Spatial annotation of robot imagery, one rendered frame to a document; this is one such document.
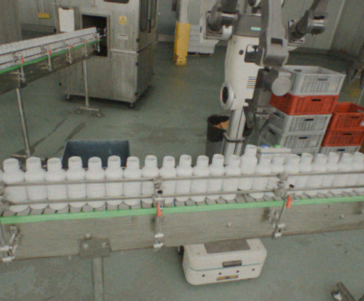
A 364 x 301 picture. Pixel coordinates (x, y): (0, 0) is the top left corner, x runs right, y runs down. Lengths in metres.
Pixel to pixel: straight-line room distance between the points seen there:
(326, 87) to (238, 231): 2.52
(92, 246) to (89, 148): 0.63
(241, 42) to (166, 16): 11.51
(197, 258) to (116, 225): 0.94
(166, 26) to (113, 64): 8.55
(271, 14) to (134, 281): 1.69
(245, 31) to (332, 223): 0.98
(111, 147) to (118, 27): 3.12
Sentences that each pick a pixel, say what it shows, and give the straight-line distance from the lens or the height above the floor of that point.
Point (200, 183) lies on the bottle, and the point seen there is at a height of 1.08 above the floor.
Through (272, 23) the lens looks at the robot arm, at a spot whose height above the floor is 1.59.
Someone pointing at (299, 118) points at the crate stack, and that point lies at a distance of 3.35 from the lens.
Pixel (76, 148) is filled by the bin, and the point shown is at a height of 0.90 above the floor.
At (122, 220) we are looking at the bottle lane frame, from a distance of 0.99.
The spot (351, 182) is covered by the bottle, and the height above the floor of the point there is 1.05.
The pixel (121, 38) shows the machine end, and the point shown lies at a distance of 4.50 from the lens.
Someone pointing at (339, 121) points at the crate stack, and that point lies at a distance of 3.86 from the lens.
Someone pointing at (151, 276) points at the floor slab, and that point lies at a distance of 2.06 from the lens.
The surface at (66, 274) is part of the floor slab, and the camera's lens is 2.12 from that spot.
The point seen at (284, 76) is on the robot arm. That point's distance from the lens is 0.87.
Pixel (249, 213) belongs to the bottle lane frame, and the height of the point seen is 0.95.
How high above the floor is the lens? 1.62
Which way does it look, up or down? 28 degrees down
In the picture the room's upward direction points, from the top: 6 degrees clockwise
